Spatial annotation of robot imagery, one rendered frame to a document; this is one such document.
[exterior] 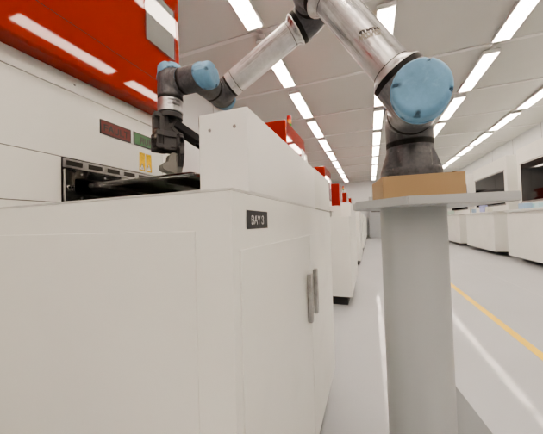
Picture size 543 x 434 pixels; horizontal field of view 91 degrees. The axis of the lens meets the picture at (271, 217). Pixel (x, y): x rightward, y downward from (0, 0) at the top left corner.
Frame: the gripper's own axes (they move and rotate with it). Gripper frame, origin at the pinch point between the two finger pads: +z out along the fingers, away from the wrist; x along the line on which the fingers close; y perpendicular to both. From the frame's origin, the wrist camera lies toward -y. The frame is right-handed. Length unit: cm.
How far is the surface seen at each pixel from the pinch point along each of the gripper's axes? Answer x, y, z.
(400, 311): 48, -39, 37
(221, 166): 42.9, 6.5, 4.7
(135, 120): -24.9, 7.5, -25.4
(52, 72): -9.9, 30.8, -28.8
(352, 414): 15, -62, 91
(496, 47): 1, -370, -184
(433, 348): 55, -42, 45
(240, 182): 45.7, 4.7, 7.6
